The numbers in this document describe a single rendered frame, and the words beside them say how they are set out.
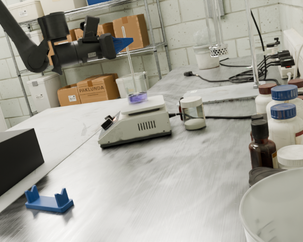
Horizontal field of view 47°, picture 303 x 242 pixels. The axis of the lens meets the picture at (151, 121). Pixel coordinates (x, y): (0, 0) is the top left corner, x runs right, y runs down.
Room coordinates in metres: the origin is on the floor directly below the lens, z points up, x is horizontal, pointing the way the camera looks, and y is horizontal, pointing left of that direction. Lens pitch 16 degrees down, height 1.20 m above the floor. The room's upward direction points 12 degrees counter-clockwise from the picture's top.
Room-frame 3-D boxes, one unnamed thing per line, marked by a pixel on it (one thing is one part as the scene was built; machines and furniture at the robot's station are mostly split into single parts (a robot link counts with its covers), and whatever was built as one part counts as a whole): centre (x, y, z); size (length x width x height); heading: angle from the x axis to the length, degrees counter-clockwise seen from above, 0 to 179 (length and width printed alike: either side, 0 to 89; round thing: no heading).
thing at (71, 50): (0.89, 0.19, 1.16); 0.07 x 0.06 x 0.09; 106
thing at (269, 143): (0.53, -0.17, 0.95); 0.04 x 0.04 x 0.11
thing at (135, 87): (0.95, 0.02, 1.03); 0.07 x 0.06 x 0.08; 103
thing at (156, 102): (0.94, 0.01, 0.98); 0.12 x 0.12 x 0.01; 88
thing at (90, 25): (0.92, 0.11, 1.21); 0.07 x 0.06 x 0.07; 14
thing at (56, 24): (0.90, 0.21, 1.20); 0.11 x 0.08 x 0.12; 102
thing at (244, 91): (1.19, -0.27, 0.91); 0.30 x 0.20 x 0.01; 70
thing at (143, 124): (0.94, 0.04, 0.94); 0.22 x 0.13 x 0.08; 88
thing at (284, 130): (0.57, -0.23, 0.96); 0.06 x 0.06 x 0.11
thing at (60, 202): (0.61, 0.23, 0.92); 0.10 x 0.03 x 0.04; 58
